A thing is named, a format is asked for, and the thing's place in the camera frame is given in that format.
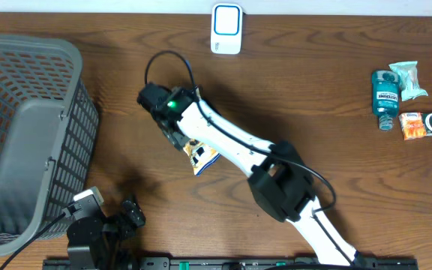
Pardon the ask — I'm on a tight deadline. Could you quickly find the yellow snack bag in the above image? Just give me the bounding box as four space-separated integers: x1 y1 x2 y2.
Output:
182 86 221 177

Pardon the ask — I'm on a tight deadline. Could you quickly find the teal mouthwash bottle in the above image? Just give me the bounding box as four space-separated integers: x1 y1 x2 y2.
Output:
371 70 399 131

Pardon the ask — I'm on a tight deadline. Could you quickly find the teal wet wipes pack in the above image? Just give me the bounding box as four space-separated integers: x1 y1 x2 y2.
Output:
389 61 428 101

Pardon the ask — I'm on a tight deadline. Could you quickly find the small white red packet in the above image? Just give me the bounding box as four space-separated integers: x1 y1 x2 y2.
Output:
399 112 427 140

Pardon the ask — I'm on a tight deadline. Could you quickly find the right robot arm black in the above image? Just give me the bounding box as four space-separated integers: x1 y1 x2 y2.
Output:
136 83 365 267

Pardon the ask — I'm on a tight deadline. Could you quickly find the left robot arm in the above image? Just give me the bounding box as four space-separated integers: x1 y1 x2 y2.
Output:
64 188 146 269

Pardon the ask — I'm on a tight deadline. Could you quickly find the white barcode scanner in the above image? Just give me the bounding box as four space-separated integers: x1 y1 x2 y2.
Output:
210 3 243 55

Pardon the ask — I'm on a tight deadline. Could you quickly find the grey plastic shopping basket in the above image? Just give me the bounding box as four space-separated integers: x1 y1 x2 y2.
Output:
0 34 99 257

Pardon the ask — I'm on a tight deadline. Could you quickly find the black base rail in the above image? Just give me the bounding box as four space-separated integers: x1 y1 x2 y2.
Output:
42 256 419 270

